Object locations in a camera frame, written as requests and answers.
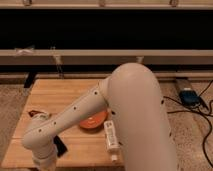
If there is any black cable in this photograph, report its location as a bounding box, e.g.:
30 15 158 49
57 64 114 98
163 79 213 168

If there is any metal rail frame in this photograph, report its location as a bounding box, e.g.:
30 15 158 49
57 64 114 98
0 49 213 65

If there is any wooden board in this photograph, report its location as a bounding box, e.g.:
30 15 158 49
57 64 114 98
1 79 123 168

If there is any black eraser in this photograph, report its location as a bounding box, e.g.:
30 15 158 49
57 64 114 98
54 136 67 157

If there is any blue electronic box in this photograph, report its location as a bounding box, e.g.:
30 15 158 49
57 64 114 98
179 90 199 106

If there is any white tube bottle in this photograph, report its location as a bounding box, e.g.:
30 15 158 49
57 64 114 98
104 120 119 162

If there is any orange bowl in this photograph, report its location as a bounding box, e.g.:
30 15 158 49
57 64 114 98
79 110 108 129

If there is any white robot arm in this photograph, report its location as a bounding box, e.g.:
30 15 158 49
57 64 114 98
22 63 178 171

